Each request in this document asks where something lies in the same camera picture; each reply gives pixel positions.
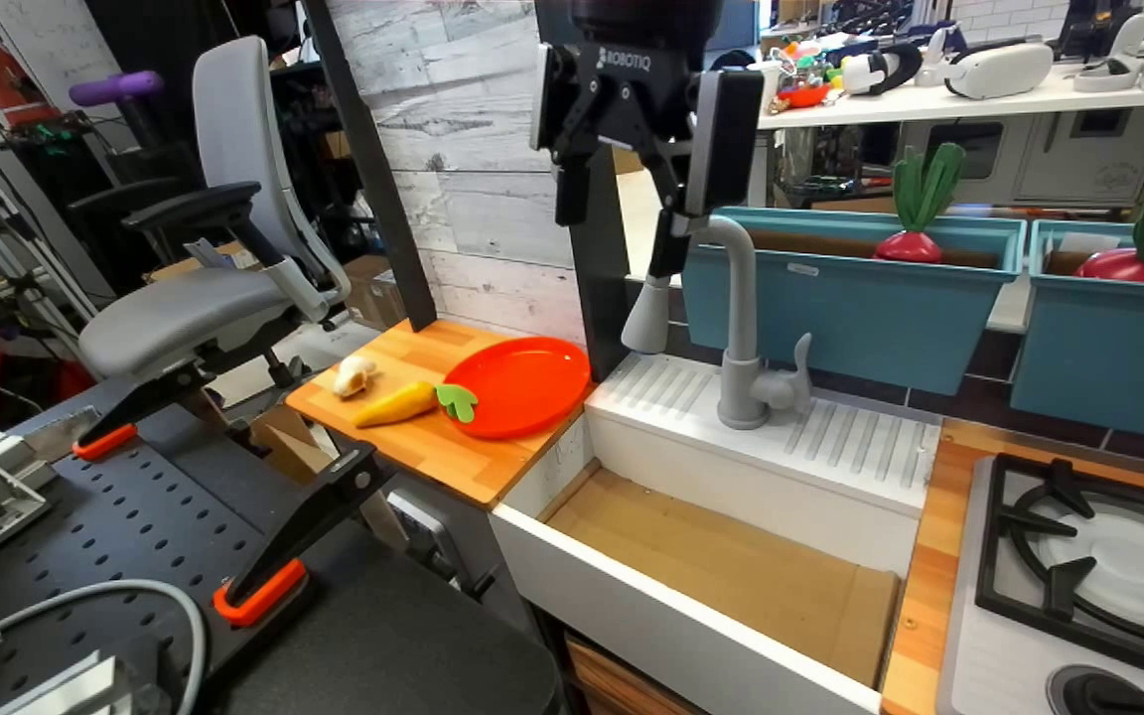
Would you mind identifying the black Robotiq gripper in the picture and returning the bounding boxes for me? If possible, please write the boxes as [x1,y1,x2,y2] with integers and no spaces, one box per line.
[552,28,709,286]

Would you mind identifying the grey toy faucet spout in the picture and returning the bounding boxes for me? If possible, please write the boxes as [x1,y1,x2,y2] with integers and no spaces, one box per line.
[615,209,819,434]

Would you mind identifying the yellow stuffed carrot green leaves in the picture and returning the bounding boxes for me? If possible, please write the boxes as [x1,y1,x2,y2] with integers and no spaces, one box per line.
[348,377,480,434]

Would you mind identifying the red round plate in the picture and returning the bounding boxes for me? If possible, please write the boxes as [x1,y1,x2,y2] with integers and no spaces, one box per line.
[435,332,596,444]

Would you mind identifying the white stuffed mushroom toy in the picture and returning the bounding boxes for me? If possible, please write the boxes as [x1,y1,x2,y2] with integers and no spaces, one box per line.
[324,348,384,407]

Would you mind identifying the wooden stove counter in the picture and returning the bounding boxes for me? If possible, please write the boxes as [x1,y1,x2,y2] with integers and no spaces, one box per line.
[876,416,1144,715]

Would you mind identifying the grey wood-look backsplash panel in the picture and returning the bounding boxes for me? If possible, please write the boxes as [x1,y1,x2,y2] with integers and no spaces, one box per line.
[299,0,634,383]

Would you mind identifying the teal plastic bin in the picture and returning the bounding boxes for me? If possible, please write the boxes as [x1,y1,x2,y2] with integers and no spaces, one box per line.
[679,201,1033,401]
[1007,215,1144,450]

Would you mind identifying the white background table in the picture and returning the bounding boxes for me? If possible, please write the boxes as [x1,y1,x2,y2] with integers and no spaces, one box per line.
[727,61,1144,209]

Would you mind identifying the wooden cutting board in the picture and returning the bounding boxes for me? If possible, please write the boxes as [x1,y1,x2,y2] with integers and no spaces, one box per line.
[283,315,590,512]

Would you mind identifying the white VR headset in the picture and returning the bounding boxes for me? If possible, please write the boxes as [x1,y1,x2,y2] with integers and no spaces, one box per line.
[942,36,1062,103]

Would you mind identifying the white toy sink basin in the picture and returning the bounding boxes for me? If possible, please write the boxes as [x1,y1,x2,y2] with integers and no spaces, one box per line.
[487,348,950,715]

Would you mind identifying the grey office chair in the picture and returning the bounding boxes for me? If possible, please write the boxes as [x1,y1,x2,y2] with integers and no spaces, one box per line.
[65,33,384,388]

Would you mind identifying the black orange bar clamp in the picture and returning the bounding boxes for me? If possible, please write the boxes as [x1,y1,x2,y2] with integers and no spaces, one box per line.
[66,365,208,465]
[208,442,397,634]

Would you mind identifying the toy gas stove top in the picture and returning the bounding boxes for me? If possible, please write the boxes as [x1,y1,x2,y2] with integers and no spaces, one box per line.
[936,450,1144,715]

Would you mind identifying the black perforated work table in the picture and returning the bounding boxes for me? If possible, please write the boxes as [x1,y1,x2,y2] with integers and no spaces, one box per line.
[0,401,562,715]

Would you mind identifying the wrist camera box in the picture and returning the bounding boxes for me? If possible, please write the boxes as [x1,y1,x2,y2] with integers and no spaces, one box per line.
[529,41,769,220]

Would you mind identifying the purple chair handle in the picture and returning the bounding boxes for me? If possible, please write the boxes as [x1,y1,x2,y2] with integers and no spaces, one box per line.
[65,64,169,111]

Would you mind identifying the grey cable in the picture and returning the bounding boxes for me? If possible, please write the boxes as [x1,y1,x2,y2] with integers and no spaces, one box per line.
[0,576,216,715]

